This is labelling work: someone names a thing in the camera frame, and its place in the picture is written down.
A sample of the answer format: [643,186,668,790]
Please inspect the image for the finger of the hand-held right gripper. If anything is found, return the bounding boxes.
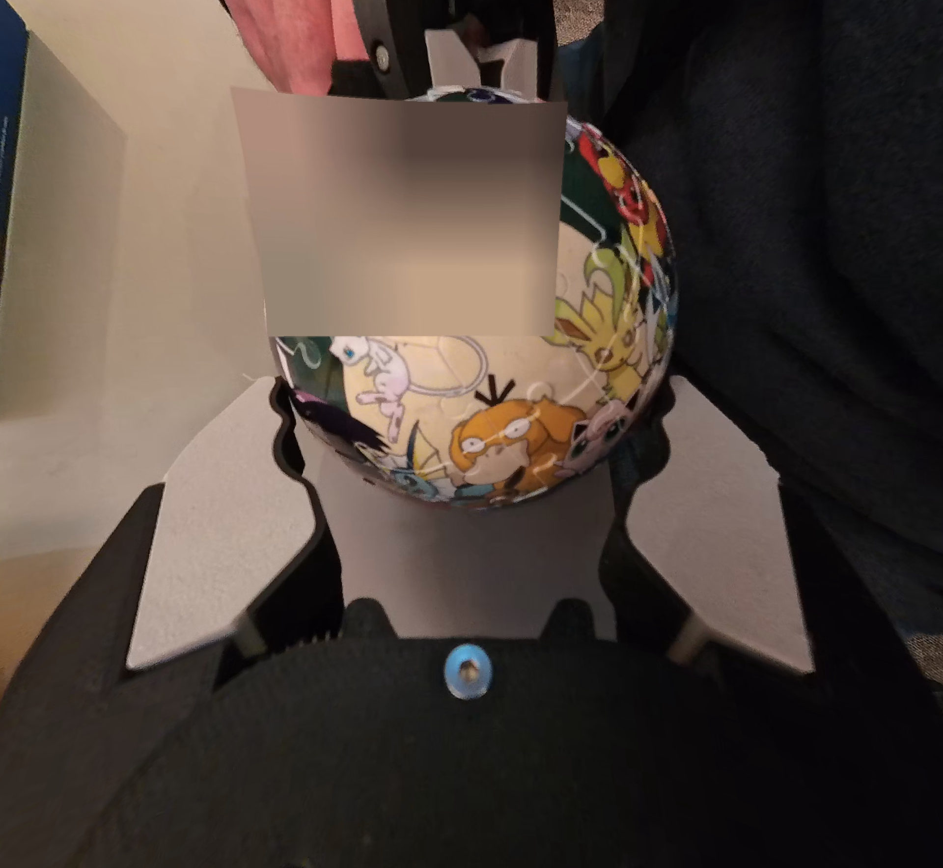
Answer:
[426,28,481,89]
[479,37,540,97]

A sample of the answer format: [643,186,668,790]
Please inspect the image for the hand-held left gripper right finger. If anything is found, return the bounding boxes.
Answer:
[597,374,816,677]

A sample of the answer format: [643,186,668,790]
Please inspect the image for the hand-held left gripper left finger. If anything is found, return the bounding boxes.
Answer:
[124,376,346,672]

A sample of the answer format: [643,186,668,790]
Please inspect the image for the colourful puzzle ball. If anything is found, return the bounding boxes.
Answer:
[269,83,675,511]

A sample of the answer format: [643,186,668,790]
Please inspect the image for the blue puzzle box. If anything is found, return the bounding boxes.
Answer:
[0,0,128,421]

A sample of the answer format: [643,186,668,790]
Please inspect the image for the person's blue jeans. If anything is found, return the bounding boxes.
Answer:
[556,21,609,117]

